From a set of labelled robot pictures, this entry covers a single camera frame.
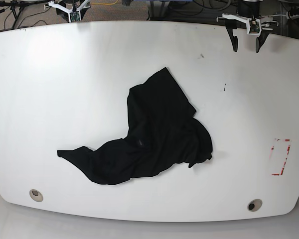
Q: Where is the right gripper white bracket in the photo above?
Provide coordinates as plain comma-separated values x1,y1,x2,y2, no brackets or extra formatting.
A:
44,0,91,14

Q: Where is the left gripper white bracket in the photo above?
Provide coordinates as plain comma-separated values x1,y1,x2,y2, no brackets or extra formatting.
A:
216,13,279,53

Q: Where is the black T-shirt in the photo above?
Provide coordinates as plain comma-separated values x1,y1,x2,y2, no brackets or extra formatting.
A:
57,68,213,185

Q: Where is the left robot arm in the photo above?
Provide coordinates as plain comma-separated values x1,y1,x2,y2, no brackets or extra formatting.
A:
216,0,279,53

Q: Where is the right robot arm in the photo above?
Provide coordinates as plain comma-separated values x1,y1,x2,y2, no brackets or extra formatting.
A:
45,0,277,53

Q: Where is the white power strip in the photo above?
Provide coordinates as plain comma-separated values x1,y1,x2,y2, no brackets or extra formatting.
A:
287,6,299,20

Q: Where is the red tape rectangle marking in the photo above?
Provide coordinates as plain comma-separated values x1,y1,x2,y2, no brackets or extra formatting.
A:
269,138,291,176

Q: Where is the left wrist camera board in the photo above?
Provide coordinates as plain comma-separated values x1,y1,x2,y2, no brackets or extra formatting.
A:
246,19,261,36

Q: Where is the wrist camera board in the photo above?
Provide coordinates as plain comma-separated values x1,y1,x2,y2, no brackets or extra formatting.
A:
68,11,81,22
246,19,261,36

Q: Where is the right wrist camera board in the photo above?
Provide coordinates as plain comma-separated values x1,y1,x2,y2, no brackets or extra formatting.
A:
68,11,81,22

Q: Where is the yellow cable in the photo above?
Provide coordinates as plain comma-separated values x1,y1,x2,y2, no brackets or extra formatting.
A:
92,0,119,6

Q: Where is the right table cable grommet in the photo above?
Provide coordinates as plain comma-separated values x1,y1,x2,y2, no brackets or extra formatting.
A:
247,199,263,212

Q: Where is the table cable grommet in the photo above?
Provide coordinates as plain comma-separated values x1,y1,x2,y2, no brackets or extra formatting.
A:
29,189,43,202
247,199,263,212

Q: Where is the left table cable grommet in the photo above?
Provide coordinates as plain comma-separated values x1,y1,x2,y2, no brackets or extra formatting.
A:
29,189,43,202

